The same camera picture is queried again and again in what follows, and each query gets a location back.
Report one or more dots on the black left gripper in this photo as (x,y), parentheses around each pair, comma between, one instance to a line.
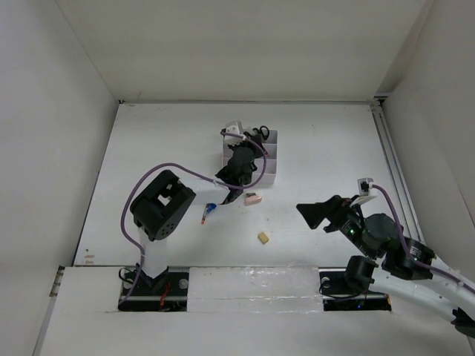
(249,144)

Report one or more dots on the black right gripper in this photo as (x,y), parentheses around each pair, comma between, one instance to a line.
(313,213)

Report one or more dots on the black handled scissors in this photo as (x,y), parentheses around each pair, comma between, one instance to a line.
(263,131)

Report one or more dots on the red pen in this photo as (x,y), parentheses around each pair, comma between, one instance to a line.
(205,214)

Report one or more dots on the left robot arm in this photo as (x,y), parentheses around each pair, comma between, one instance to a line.
(159,200)

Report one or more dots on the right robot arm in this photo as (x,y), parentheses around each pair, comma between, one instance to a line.
(388,262)

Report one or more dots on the pink white stapler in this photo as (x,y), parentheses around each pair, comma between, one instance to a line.
(252,199)

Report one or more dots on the white right organizer bin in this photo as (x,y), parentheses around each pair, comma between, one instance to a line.
(271,147)

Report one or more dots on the clear blue glue bottle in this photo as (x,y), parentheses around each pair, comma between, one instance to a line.
(210,207)

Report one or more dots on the yellow eraser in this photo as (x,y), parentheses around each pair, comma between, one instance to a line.
(263,238)

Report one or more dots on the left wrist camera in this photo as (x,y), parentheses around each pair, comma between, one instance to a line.
(233,133)

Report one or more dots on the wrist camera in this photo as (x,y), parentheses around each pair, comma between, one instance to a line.
(364,191)
(233,133)

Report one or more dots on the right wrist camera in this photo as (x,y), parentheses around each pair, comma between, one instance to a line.
(364,191)

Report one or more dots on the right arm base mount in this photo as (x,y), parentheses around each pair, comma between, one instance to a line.
(348,289)

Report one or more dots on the metal rail right side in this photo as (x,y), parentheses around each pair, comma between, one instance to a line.
(401,198)

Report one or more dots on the metal rail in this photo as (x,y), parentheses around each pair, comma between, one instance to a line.
(401,198)
(220,283)

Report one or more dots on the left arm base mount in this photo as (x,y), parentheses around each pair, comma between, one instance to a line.
(166,293)

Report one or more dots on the metal front rail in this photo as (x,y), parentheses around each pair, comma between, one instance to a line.
(220,283)

